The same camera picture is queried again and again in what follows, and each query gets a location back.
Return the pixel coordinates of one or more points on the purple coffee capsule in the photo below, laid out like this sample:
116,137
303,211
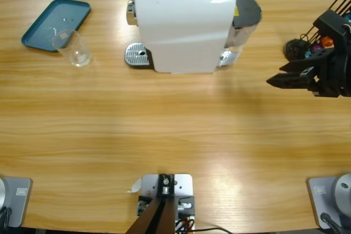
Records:
318,46

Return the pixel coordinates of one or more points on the teal plastic tray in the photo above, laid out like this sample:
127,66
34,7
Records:
46,23

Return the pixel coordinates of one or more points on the dark camera mast post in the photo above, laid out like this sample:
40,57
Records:
156,217

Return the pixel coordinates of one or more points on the black capsule holder with rods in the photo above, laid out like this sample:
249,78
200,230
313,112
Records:
292,47

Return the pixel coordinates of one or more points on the clear water tank dark lid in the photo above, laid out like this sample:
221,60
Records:
246,9

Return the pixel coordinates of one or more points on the white capsule coffee machine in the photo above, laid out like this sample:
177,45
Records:
181,31

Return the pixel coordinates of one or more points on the silver drip tray grille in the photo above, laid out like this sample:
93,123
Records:
135,53

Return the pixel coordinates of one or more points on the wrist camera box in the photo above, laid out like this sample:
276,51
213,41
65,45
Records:
330,27

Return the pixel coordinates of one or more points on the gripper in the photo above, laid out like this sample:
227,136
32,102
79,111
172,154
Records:
331,77

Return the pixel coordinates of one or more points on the white tape tab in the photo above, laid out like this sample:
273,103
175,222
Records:
135,186

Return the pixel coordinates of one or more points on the blue coffee capsule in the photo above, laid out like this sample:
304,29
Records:
308,53

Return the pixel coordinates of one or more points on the orange coffee capsule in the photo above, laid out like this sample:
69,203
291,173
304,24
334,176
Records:
327,41

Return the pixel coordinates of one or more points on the clear plastic cup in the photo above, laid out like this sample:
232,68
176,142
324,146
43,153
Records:
78,58

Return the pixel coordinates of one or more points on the white mount block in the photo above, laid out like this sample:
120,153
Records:
182,187

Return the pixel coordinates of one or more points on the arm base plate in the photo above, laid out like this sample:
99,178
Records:
329,198
19,204

